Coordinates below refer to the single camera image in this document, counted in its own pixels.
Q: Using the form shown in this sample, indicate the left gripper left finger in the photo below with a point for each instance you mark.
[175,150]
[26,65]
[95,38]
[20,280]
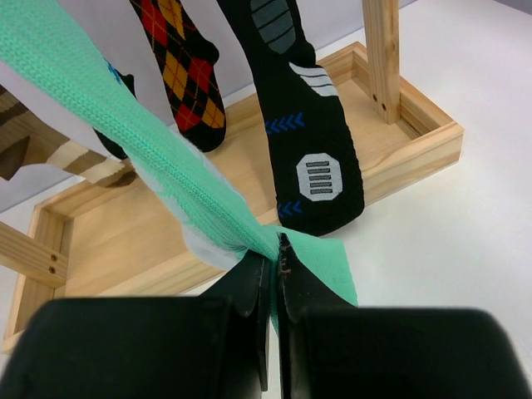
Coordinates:
[244,365]

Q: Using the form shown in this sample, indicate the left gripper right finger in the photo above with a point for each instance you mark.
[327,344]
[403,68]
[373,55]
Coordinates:
[313,325]

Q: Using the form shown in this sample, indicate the black sport sock grey patches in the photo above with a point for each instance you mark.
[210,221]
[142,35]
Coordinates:
[316,173]

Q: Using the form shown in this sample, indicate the red orange argyle sock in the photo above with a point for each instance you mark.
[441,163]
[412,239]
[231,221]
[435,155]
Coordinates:
[186,61]

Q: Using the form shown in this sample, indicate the brown striped sock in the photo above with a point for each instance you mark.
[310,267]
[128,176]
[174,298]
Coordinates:
[27,140]

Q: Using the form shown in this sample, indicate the green sock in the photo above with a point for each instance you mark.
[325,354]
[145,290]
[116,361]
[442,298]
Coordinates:
[46,46]

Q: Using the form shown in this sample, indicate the black sock white stripes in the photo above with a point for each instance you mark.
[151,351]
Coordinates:
[122,115]

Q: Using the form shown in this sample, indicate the wooden hanger rack frame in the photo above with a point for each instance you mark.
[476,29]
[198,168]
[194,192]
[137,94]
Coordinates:
[90,241]

